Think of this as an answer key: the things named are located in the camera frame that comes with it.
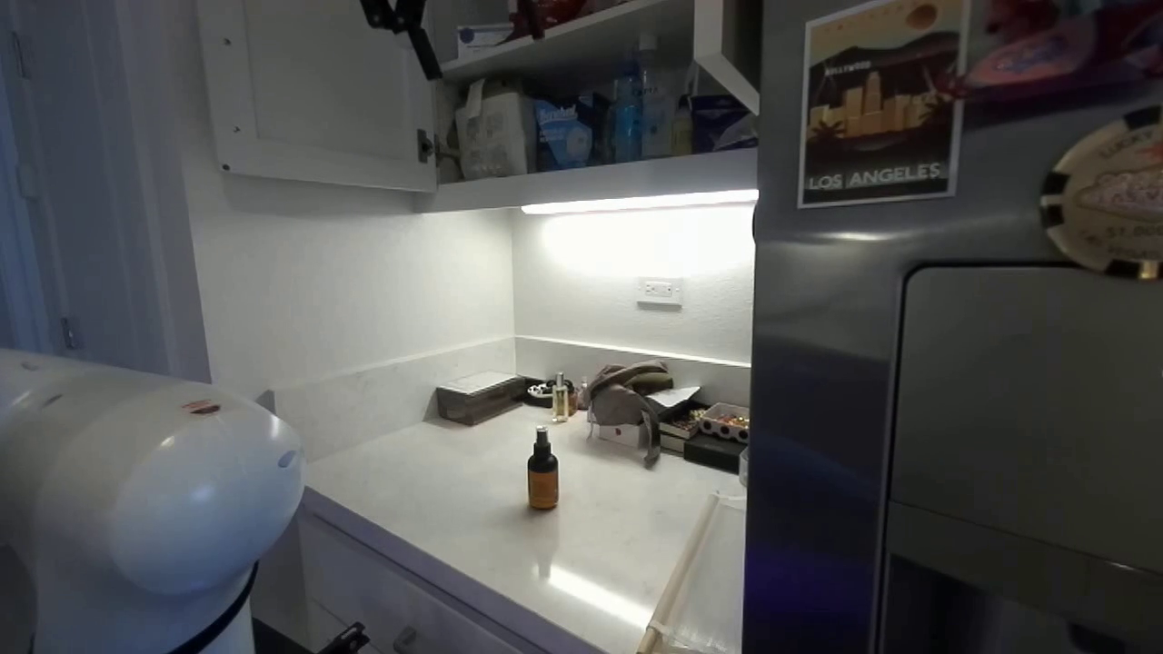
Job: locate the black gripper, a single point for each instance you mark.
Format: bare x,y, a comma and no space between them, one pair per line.
391,12

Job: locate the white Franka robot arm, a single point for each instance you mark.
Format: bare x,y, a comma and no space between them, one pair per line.
145,509

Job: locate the white cupboard door with knob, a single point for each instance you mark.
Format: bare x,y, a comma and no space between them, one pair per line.
315,95

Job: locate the small white box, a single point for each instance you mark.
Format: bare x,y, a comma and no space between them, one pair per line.
486,37

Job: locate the white paper bag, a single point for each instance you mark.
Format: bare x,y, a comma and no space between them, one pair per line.
490,134

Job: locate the blue plastic package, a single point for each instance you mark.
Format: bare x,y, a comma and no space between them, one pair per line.
566,134

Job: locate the blue liquid bottle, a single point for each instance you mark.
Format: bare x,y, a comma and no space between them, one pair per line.
624,115

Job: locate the under-cabinet light bar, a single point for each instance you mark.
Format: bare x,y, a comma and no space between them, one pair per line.
639,200

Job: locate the grey cardboard box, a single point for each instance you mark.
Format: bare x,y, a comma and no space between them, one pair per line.
476,397

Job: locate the small black object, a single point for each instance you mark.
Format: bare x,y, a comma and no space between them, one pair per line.
539,394

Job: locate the small clear bottle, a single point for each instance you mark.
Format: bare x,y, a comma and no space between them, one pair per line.
560,403

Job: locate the crumpled grey cloth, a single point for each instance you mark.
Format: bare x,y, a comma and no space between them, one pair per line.
624,406

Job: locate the white printed box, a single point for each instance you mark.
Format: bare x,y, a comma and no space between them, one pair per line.
677,397

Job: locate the amber spray bottle black cap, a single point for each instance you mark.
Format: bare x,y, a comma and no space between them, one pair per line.
543,477

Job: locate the Los Angeles poster magnet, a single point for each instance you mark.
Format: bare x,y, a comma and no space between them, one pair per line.
879,102

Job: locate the dark compartment box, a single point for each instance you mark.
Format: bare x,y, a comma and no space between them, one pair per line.
716,433

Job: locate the stainless steel refrigerator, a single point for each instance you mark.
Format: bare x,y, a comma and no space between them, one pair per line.
848,422

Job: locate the pink red fridge magnet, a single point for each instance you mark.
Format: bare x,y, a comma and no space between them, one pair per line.
1055,55

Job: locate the poker chip magnet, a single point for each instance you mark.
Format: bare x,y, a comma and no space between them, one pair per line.
1113,196

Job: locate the white wall cupboard with shelves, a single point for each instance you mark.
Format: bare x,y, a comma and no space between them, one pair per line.
581,180

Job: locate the white wall outlet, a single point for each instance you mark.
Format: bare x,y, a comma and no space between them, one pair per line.
658,294

